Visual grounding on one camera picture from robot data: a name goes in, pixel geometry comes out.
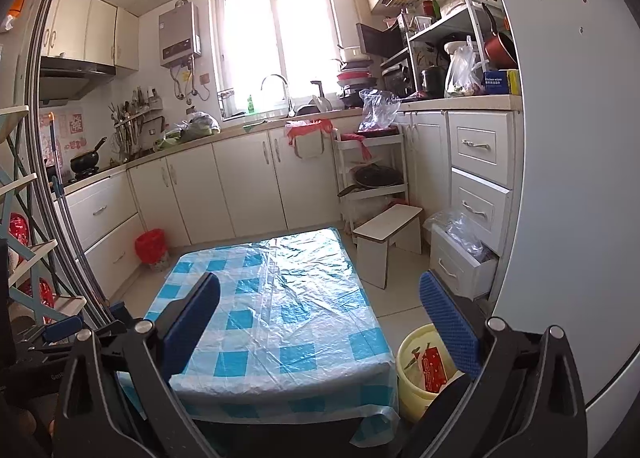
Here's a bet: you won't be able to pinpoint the red pot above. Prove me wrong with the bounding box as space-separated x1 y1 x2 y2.
482 5 518 69

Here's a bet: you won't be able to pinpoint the bundle of clear plastic bags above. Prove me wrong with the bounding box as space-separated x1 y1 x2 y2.
424 210 496 261

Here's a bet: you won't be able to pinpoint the grey water heater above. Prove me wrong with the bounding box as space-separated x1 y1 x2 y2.
158 2 202 68

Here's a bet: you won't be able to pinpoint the white kitchen base cabinets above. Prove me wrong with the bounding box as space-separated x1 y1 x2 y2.
50 108 518 289

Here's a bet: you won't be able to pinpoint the large clear plastic bag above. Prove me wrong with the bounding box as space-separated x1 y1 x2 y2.
357 89 401 133

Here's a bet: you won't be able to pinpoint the white storage rack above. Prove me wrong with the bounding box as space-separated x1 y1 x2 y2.
332 130 408 233

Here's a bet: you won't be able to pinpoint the white wooden stool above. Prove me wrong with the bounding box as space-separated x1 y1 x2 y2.
352 204 423 289

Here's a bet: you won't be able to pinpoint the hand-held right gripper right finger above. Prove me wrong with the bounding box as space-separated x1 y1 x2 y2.
400 270 588 458

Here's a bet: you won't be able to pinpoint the black wok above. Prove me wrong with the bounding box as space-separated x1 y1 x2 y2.
69 137 108 173

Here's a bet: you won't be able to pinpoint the folding rack with red bags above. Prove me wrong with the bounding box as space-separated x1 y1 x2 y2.
0 105 86 329

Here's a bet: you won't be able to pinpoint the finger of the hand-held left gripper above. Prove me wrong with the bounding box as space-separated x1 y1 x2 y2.
97 302 132 337
15 315 85 351

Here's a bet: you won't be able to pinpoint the range hood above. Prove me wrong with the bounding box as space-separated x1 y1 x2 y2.
39 56 117 106

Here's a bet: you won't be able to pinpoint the white refrigerator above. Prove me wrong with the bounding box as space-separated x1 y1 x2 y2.
487 0 640 419

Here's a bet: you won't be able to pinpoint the chrome faucet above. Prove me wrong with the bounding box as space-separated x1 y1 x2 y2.
260 74 296 119

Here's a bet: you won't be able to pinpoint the kitchen window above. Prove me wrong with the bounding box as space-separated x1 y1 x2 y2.
209 0 351 119

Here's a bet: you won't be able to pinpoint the red-lined trash bin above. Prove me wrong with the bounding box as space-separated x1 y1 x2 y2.
134 229 168 273

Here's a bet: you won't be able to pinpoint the white drawer with plastic bags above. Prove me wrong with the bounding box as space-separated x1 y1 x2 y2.
429 223 500 301

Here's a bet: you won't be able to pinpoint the white wall cabinets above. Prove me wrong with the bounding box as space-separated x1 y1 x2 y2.
42 0 140 71

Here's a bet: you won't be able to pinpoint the black frying pan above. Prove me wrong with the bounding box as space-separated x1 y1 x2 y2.
337 165 403 199

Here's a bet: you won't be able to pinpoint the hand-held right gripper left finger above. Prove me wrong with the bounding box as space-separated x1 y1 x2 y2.
52 272 222 458

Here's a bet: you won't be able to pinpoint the white counter shelf rack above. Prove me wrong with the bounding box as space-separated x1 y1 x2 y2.
405 0 506 98

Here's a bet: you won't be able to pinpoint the metal sliding door frame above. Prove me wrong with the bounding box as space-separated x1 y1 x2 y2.
25 0 128 333

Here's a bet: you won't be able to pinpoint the hanging bin with red bag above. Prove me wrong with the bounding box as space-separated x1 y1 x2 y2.
285 119 333 159

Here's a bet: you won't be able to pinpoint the blue cardboard box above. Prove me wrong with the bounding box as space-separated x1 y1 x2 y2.
482 70 511 96

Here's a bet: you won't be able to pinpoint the stack of dishes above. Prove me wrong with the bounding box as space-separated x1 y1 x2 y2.
336 45 373 106

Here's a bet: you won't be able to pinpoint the bag of green vegetables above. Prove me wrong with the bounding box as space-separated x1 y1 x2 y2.
155 110 221 151

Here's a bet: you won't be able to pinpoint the white plastic shopping bag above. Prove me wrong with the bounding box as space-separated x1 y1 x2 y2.
444 36 483 98

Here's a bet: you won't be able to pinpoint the blue white checked tablecloth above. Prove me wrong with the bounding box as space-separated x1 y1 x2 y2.
117 227 401 444

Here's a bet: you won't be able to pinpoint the yellow plastic basin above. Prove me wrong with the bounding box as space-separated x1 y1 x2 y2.
396 323 466 425

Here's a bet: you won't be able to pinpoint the red packet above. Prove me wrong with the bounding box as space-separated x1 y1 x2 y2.
419 347 453 394

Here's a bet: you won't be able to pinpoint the wall utensil rack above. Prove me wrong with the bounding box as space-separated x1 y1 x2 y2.
111 88 166 163

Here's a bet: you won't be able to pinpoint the black rice cooker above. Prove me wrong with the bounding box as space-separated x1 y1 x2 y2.
421 66 446 98

